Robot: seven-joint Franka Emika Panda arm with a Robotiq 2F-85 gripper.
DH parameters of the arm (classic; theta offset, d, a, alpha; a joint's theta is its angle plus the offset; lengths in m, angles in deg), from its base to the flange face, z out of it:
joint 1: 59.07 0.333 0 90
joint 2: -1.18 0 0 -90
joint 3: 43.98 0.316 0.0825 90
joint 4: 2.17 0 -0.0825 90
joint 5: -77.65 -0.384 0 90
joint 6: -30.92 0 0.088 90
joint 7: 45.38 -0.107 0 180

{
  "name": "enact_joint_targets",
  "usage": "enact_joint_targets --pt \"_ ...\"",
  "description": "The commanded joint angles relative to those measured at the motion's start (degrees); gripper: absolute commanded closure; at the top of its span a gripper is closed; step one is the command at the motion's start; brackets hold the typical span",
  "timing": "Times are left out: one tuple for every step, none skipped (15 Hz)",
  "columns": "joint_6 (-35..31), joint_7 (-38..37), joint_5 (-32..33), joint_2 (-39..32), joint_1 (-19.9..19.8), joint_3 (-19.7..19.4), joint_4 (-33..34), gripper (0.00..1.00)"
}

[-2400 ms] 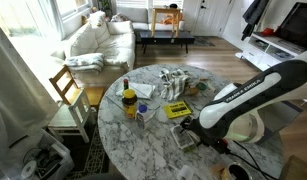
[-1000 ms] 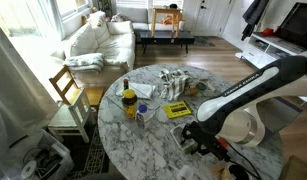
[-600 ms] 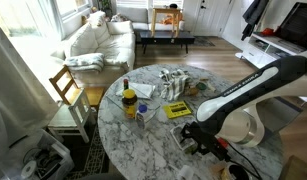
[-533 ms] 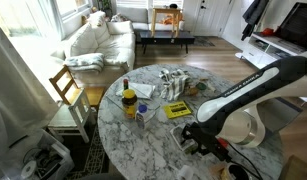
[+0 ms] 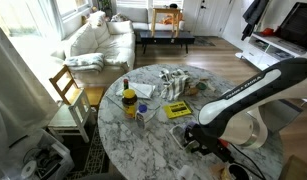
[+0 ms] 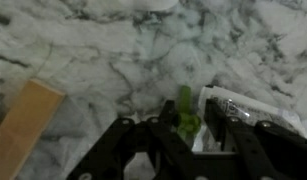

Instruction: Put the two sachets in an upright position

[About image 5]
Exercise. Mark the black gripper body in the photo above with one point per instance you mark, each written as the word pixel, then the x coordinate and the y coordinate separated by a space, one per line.
pixel 209 141

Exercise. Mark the small red lid container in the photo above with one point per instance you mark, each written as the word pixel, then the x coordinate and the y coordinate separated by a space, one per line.
pixel 223 143

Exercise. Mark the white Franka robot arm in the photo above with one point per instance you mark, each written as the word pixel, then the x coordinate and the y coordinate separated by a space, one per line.
pixel 243 93

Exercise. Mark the small white cup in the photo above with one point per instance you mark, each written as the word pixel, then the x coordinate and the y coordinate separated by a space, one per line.
pixel 186 173

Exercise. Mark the yellow flat card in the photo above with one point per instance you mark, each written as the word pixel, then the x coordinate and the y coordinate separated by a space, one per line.
pixel 177 109

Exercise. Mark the small tan wood block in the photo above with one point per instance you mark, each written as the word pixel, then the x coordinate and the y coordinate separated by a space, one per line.
pixel 214 170

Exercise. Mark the orange glass jar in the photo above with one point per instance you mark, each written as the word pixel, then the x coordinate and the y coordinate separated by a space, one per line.
pixel 192 91

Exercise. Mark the open tin can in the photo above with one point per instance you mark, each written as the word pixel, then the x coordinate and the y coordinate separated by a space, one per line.
pixel 239 173

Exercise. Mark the clear glass tray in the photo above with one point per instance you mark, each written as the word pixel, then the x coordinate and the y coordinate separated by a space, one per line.
pixel 151 109

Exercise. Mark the green round lid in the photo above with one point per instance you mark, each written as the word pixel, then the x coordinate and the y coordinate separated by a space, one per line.
pixel 201 86

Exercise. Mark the blue cap clear bottle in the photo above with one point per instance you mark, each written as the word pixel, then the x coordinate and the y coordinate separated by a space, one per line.
pixel 141 116

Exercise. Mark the striped dish towel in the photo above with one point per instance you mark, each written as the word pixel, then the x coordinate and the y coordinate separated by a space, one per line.
pixel 174 85

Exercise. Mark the small wooden block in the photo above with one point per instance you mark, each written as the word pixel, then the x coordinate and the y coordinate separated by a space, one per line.
pixel 203 79

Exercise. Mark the white folded napkin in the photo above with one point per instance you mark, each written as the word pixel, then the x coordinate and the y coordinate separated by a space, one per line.
pixel 143 89

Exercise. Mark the yellow lid dark jar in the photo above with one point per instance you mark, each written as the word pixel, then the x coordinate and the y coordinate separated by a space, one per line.
pixel 129 105

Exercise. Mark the red cap green sauce bottle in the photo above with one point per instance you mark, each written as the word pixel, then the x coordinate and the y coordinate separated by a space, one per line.
pixel 125 85

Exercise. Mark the brown cardboard box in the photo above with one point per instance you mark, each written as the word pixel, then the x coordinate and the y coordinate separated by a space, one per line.
pixel 294 170

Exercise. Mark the grey door mat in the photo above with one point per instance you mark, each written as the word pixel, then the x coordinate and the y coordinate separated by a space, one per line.
pixel 203 41

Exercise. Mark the white TV stand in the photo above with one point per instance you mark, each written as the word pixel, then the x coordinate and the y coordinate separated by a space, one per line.
pixel 256 55

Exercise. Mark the dark patterned floor rug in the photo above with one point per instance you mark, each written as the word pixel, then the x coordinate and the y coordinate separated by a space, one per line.
pixel 93 160

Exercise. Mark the black coffee table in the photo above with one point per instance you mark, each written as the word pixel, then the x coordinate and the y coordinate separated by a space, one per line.
pixel 166 36

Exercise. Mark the white sofa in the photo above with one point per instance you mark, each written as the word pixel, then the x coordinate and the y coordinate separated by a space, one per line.
pixel 116 46

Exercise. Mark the wooden chair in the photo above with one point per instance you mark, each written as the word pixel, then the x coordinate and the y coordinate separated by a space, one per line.
pixel 78 106
pixel 61 83

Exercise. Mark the orange toy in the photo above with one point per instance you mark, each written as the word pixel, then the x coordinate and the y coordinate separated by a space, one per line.
pixel 168 20

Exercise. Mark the white door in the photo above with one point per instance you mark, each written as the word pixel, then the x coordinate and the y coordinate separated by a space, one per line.
pixel 209 20

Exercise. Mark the red object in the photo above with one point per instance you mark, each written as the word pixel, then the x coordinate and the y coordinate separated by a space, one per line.
pixel 268 32

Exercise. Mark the light wooden stool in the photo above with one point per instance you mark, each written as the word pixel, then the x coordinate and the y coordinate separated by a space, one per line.
pixel 164 10

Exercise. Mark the folded grey white blanket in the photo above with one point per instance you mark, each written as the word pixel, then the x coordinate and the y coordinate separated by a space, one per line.
pixel 84 61

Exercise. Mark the small black bowl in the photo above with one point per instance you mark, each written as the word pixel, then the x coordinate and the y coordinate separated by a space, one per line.
pixel 173 5

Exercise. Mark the light grey sofa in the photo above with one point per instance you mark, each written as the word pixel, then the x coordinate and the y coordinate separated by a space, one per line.
pixel 133 15

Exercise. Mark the clear plastic storage bin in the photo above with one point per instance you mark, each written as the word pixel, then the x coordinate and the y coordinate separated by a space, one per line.
pixel 56 150

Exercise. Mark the dark hanging jacket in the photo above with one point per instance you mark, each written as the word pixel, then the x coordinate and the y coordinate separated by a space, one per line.
pixel 254 13

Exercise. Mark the floral cushion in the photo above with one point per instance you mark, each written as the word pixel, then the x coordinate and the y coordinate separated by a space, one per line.
pixel 118 17

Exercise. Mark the black TV screen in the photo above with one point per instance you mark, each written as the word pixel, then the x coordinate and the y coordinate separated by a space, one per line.
pixel 298 25

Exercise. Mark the patterned sofa pillow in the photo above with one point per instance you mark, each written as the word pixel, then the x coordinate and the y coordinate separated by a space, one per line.
pixel 97 18

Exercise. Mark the green house plant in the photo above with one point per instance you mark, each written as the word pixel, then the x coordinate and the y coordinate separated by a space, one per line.
pixel 105 5

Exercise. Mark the yellow plush toy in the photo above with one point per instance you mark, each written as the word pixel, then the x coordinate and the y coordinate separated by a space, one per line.
pixel 94 9

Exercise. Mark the white tape roll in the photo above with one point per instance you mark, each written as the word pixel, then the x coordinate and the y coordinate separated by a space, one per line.
pixel 28 169

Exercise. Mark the bright window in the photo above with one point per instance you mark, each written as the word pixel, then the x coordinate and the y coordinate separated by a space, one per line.
pixel 69 6

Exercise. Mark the white sheer curtain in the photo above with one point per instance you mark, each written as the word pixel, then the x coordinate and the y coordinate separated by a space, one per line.
pixel 13 100

